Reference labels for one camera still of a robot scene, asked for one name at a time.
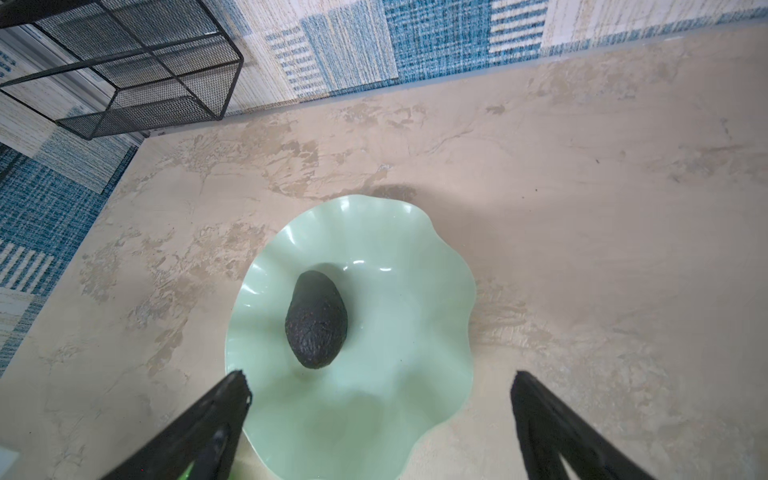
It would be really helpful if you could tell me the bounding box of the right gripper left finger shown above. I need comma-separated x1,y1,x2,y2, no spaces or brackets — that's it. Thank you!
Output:
104,370,252,479

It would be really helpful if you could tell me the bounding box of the light green wavy fruit bowl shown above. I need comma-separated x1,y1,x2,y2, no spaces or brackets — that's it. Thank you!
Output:
225,195,476,479

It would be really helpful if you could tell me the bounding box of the dark fake avocado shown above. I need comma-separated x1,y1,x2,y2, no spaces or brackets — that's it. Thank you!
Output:
285,270,349,370

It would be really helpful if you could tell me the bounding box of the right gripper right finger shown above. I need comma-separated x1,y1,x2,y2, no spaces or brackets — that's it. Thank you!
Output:
510,371,651,480

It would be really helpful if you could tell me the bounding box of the black wire mesh shelf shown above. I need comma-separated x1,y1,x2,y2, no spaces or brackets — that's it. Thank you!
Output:
1,1,244,140

